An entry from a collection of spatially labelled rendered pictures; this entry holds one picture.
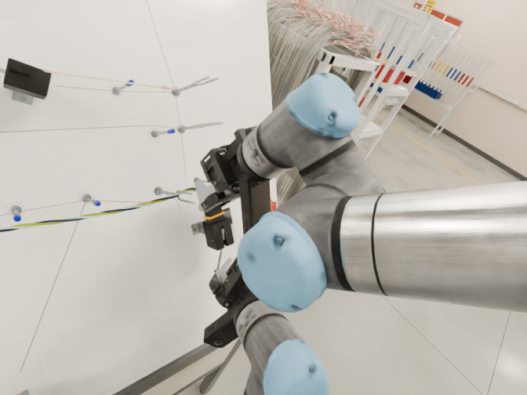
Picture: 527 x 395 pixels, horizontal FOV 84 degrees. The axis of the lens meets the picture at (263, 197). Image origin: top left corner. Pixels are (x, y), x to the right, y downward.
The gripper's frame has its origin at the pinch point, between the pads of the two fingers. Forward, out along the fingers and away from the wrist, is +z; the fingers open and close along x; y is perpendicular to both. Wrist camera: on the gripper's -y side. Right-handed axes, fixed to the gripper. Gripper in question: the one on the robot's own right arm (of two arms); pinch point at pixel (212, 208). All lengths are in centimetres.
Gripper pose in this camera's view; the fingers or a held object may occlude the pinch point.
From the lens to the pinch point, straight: 59.6
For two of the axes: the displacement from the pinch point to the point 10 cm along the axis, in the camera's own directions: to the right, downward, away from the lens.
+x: -7.3, 2.8, -6.2
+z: -5.4, 3.1, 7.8
